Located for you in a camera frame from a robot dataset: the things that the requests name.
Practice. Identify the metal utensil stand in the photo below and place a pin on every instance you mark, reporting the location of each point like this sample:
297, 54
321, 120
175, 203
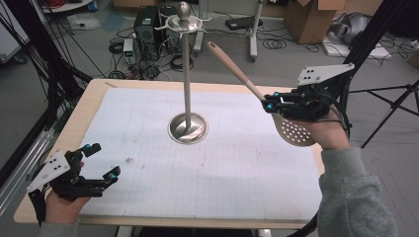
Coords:
186, 82

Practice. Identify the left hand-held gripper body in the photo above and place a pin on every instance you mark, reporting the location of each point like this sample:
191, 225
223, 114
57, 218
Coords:
49, 169

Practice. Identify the beige slotted spoon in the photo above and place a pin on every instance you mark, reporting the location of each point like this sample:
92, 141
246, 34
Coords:
230, 65

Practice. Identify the cardboard box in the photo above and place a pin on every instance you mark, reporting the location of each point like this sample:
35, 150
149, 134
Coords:
309, 23

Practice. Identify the person's left hand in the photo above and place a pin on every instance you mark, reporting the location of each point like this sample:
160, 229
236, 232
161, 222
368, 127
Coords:
62, 209

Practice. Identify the white grid mat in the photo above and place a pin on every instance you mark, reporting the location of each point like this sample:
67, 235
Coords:
197, 177

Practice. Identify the aluminium rail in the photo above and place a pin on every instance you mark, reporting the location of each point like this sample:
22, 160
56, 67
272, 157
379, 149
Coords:
16, 177

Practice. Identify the black flat box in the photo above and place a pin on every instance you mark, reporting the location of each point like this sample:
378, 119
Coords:
242, 22

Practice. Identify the black computer tower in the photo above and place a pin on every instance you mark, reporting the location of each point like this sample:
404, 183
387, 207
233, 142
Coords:
145, 24

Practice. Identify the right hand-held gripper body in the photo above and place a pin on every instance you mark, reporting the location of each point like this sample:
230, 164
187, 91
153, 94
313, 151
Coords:
316, 75

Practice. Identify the small grey power supply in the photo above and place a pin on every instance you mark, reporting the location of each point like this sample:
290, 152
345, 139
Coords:
128, 49

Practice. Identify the white foam board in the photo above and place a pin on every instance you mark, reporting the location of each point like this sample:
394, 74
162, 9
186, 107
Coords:
362, 52

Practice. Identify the clear plastic bag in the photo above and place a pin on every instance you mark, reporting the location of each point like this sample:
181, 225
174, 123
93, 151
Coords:
84, 21

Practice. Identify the black frame post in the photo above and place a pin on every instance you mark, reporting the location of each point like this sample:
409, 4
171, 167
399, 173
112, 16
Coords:
365, 42
42, 56

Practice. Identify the grey plastic device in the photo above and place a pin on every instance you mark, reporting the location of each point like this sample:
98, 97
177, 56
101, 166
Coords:
351, 28

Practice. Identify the white metal stand leg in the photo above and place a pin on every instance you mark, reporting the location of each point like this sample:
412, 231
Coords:
199, 39
253, 29

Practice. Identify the black tripod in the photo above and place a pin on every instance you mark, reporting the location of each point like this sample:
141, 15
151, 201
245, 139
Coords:
393, 105

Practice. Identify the person's right hand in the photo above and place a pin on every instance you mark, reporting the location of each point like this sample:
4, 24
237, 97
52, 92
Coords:
331, 135

